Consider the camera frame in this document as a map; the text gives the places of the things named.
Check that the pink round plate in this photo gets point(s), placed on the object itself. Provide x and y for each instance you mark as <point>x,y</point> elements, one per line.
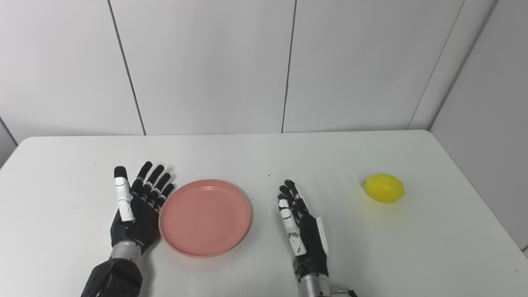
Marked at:
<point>205,218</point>

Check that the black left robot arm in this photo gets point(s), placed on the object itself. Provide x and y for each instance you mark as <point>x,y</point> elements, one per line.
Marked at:
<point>113,276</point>

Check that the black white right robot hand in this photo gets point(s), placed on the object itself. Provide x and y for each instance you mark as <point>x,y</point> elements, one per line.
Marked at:
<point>313,247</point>

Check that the yellow lemon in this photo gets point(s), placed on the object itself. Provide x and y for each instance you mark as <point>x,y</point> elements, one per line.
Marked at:
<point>384,188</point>

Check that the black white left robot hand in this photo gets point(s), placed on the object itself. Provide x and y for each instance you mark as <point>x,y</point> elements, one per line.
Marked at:
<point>140,227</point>

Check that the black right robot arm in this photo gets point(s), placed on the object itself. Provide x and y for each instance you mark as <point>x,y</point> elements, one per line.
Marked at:
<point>314,286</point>

